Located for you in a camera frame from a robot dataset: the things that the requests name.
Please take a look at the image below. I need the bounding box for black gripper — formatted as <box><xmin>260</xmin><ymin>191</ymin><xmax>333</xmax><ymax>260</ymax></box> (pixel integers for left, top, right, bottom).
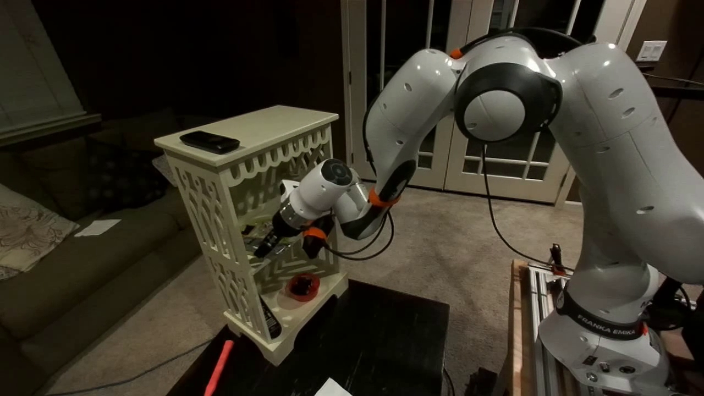
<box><xmin>252</xmin><ymin>210</ymin><xmax>302</xmax><ymax>260</ymax></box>

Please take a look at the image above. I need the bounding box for long black remote control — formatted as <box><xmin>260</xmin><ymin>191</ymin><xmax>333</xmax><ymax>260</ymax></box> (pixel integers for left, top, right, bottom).
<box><xmin>260</xmin><ymin>294</ymin><xmax>287</xmax><ymax>341</ymax></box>

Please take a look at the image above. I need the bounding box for white lattice shelf unit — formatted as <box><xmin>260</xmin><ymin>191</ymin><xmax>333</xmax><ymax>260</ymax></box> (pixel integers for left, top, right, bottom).
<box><xmin>152</xmin><ymin>103</ymin><xmax>353</xmax><ymax>367</ymax></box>

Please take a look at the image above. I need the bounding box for small black remote control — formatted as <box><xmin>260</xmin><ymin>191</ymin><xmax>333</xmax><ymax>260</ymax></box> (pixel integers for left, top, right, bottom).
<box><xmin>179</xmin><ymin>129</ymin><xmax>241</xmax><ymax>157</ymax></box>

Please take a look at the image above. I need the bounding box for red bowl with dark contents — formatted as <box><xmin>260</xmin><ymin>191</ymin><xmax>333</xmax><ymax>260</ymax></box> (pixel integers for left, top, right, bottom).
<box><xmin>287</xmin><ymin>274</ymin><xmax>324</xmax><ymax>304</ymax></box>

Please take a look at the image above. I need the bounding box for red marker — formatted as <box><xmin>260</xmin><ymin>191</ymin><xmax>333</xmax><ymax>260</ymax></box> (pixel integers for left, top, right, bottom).
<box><xmin>202</xmin><ymin>336</ymin><xmax>238</xmax><ymax>396</ymax></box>

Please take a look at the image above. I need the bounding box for dark cushion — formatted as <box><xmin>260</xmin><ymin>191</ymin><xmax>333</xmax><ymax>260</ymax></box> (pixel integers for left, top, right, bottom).
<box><xmin>86</xmin><ymin>137</ymin><xmax>171</xmax><ymax>215</ymax></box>

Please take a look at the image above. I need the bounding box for white paper sheet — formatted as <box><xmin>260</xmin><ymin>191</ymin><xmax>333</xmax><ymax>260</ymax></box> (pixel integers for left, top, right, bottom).
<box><xmin>315</xmin><ymin>377</ymin><xmax>355</xmax><ymax>396</ymax></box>

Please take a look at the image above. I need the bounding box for white paper note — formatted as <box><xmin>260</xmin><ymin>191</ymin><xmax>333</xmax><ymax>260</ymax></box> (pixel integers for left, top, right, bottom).
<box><xmin>72</xmin><ymin>219</ymin><xmax>124</xmax><ymax>239</ymax></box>

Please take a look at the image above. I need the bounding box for grey fabric sofa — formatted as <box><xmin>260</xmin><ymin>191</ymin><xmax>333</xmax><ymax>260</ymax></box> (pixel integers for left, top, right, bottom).
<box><xmin>0</xmin><ymin>109</ymin><xmax>204</xmax><ymax>396</ymax></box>

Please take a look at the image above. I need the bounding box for light patterned pillow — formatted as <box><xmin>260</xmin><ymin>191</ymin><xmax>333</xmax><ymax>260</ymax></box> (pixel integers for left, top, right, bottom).
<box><xmin>0</xmin><ymin>182</ymin><xmax>79</xmax><ymax>282</ymax></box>

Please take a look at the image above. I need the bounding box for black floor cable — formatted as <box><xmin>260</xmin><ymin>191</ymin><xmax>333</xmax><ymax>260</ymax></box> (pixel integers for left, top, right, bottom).
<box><xmin>41</xmin><ymin>340</ymin><xmax>216</xmax><ymax>396</ymax></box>

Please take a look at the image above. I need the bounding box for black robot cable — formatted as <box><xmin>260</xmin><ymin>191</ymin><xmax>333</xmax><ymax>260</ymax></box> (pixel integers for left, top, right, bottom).
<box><xmin>478</xmin><ymin>140</ymin><xmax>562</xmax><ymax>271</ymax></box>

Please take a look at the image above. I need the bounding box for wooden base frame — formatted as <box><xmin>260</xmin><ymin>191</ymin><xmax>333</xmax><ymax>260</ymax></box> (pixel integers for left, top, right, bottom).
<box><xmin>505</xmin><ymin>258</ymin><xmax>562</xmax><ymax>396</ymax></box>

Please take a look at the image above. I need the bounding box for white wall plate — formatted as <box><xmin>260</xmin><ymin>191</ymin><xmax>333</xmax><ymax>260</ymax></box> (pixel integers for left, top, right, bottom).
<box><xmin>633</xmin><ymin>38</ymin><xmax>670</xmax><ymax>63</ymax></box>

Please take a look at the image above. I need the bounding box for black camera stand boom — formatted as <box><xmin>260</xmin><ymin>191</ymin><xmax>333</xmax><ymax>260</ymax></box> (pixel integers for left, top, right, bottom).
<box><xmin>643</xmin><ymin>67</ymin><xmax>704</xmax><ymax>101</ymax></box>

